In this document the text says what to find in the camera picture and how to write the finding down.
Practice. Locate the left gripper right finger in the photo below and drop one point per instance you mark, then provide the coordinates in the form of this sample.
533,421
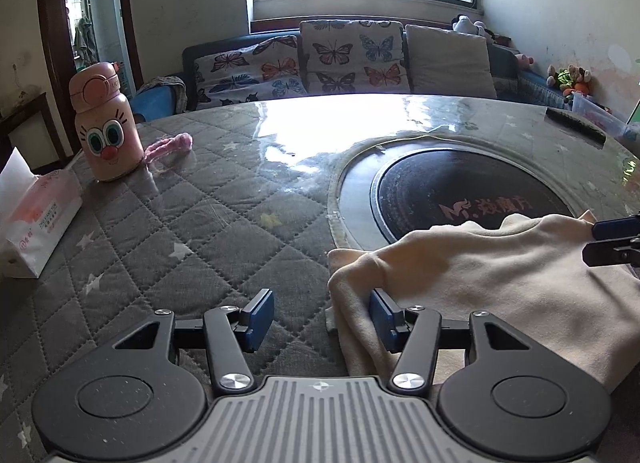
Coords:
413,334

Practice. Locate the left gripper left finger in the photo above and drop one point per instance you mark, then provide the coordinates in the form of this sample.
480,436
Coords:
231,332

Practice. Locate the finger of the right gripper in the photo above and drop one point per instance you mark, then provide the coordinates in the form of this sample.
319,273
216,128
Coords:
612,252
627,227

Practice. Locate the cream sweatshirt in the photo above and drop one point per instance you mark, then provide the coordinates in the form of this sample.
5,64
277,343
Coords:
529,272

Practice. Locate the clear plastic storage box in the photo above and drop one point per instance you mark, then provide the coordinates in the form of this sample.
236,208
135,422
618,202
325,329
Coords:
608,123

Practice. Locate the black remote control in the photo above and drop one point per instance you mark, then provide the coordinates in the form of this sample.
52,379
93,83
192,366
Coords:
575,126

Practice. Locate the grey quilted star tablecloth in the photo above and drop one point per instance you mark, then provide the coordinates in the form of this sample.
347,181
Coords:
249,207

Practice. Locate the round black induction cooktop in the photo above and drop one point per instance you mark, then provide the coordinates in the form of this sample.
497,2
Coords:
389,189

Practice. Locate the orange green plush toy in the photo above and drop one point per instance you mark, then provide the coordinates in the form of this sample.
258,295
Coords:
570,79

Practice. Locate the dark blue sofa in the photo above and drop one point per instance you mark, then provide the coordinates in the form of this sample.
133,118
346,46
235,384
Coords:
513,81

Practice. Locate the pink cartoon face bottle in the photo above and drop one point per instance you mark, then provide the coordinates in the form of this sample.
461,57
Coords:
104,122

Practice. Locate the white pink tissue pack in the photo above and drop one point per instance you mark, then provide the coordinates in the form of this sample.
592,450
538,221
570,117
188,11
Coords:
35,213

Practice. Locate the beige plain cushion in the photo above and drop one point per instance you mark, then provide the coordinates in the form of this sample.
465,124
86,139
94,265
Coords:
448,63

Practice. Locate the grey blanket on sofa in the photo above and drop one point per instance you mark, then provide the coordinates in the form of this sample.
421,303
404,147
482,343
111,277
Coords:
162,94

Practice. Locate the white black plush toy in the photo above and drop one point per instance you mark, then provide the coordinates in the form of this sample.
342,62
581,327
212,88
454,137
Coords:
463,24

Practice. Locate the left butterfly print cushion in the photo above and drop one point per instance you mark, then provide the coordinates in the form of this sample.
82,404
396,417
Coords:
264,71

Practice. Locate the butterfly print cushion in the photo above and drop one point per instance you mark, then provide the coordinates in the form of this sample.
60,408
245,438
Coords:
264,71
354,57

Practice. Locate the right butterfly print cushion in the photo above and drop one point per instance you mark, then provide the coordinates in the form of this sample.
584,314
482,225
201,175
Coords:
354,57

